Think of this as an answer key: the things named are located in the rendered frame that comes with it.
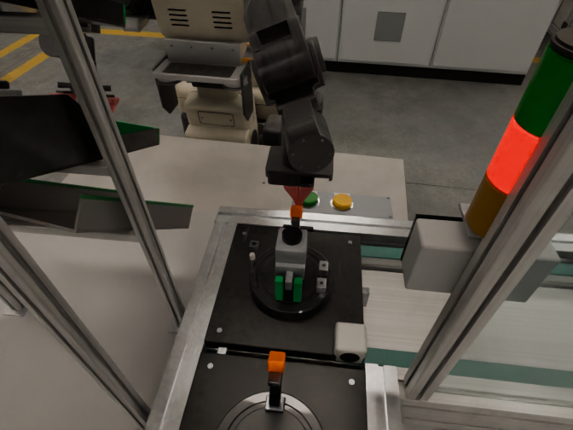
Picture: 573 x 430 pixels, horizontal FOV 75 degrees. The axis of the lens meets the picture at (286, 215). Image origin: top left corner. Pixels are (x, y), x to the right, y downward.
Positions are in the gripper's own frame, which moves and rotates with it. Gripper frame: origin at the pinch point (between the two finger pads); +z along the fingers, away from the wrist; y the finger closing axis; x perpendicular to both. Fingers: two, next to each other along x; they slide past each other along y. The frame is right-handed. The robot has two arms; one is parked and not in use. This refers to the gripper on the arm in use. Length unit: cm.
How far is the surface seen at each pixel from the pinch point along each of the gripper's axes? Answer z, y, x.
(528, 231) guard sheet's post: -24.1, 18.1, -26.8
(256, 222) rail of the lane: 10.0, -8.7, 3.9
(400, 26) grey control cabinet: 64, 61, 283
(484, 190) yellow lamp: -24.1, 16.2, -22.5
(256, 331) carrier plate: 8.9, -4.8, -19.8
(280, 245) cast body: -2.6, -1.7, -11.9
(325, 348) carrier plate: 8.9, 5.8, -21.4
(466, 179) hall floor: 107, 96, 144
